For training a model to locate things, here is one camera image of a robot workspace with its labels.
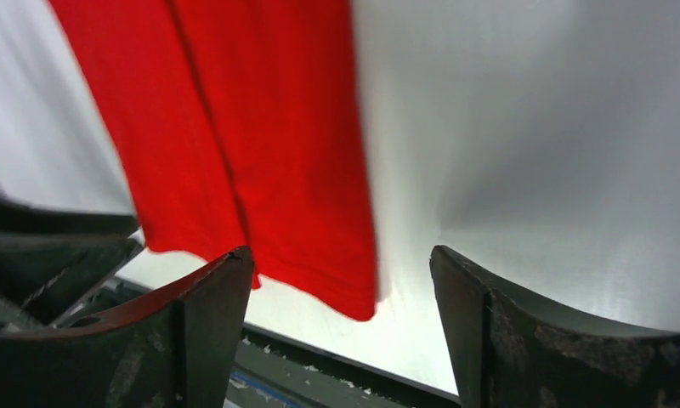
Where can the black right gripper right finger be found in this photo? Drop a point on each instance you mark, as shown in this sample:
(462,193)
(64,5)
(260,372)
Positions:
(512,347)

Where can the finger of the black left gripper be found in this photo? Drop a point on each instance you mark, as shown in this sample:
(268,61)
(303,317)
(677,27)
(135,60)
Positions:
(22,219)
(41,284)

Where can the red t shirt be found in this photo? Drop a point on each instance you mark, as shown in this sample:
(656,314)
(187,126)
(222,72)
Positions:
(237,123)

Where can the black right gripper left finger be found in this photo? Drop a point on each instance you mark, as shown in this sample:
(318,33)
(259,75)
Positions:
(172,347)

